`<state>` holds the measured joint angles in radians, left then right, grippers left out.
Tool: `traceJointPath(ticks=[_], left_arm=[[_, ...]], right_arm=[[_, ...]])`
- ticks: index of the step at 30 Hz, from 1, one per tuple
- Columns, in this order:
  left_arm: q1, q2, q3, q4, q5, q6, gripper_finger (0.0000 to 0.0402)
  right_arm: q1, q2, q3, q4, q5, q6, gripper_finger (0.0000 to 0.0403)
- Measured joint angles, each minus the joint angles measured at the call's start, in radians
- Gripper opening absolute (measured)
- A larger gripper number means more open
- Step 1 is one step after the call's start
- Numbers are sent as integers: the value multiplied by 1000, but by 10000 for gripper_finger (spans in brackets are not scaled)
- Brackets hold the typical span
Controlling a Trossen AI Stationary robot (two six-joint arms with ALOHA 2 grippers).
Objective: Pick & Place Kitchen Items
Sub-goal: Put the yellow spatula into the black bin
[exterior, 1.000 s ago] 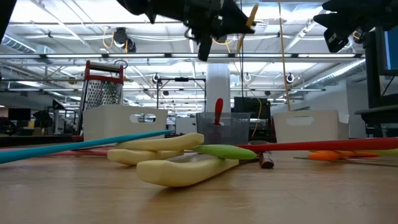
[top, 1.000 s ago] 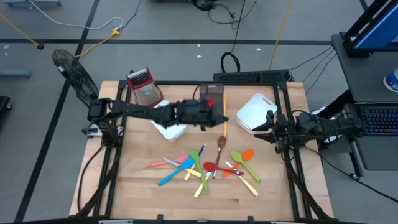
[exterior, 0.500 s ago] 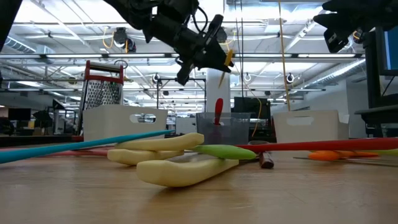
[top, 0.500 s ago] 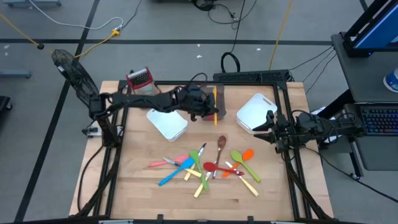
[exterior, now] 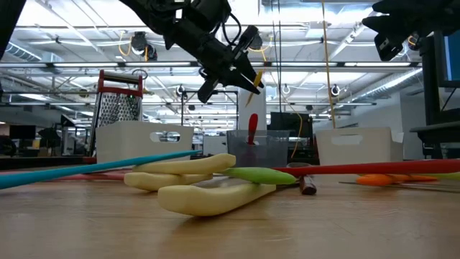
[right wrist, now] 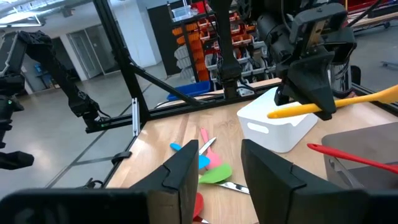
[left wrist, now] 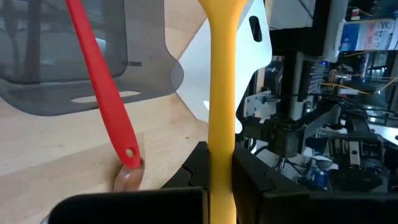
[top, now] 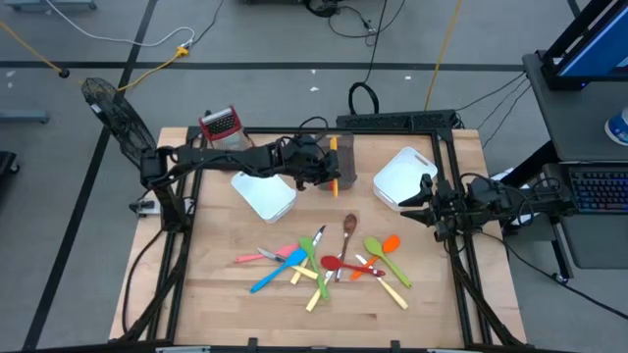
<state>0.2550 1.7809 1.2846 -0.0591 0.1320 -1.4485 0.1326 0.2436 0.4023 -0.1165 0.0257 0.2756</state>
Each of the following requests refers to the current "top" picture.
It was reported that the brown wooden spoon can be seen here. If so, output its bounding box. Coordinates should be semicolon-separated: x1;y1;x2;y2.
335;213;359;283

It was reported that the red silicone spoon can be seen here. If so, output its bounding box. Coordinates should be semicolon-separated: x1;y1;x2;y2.
320;254;388;278

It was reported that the yellow floor extension cable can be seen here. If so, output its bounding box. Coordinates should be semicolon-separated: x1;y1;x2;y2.
0;20;191;93

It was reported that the black computer monitor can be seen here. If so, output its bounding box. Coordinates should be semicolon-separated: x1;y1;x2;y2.
541;0;628;92

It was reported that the pink silicone spatula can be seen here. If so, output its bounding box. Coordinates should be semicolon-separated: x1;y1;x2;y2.
234;242;301;265

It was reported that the grey black equipment cart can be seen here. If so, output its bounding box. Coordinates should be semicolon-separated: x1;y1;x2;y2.
493;51;628;285

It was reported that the green silicone spoon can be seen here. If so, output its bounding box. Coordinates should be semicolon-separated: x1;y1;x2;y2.
298;236;331;302
363;235;414;290

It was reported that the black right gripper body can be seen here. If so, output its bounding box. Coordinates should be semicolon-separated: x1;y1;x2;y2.
431;179;473;242

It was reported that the white floor cable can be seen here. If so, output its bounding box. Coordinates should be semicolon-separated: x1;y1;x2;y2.
43;0;196;49

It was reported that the black coiled cable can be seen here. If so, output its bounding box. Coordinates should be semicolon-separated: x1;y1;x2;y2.
346;0;390;117

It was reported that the black floor fan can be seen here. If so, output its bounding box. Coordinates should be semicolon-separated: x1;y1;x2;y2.
80;76;158;171

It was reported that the thin black cable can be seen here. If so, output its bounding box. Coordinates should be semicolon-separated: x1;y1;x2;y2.
455;72;529;114

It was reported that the cream spatula back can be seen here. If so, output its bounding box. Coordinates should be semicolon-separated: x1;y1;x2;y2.
304;252;343;314

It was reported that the white plastic bin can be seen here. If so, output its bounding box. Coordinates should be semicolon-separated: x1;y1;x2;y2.
372;145;440;213
230;170;298;226

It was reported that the black caster base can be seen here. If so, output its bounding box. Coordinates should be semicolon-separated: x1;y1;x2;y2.
0;150;21;177

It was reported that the black backlit keyboard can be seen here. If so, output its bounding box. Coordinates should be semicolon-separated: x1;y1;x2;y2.
567;166;628;216

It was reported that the red steel box grater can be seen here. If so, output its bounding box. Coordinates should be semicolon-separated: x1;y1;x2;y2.
197;104;256;152

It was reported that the yellow hanging extension cable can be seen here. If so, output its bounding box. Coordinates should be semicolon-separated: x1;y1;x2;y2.
424;0;464;112

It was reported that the white paper sheet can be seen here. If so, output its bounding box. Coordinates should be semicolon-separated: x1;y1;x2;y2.
488;166;549;227

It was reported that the yellow silicone spoon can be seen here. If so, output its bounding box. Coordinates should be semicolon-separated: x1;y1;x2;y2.
329;135;340;198

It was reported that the black floor cable tangle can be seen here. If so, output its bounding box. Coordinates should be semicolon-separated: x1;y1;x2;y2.
302;0;408;48

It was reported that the grey stand base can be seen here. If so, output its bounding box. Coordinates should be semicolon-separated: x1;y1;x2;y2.
0;108;50;125
2;0;98;12

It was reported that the grey translucent plastic bin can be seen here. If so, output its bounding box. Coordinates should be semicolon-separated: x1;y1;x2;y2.
315;131;358;192

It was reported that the blue white round container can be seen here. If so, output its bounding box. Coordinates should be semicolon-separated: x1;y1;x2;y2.
603;106;628;147

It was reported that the black table side cable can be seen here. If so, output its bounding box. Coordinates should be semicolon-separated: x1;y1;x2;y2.
120;227;166;337

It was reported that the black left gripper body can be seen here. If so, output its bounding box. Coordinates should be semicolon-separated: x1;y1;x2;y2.
277;135;329;191

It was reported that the black perforated control box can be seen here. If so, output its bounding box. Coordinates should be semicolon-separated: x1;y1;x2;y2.
335;109;460;131

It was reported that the blue silicone spoon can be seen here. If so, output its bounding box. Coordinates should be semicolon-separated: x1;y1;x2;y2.
249;247;309;295

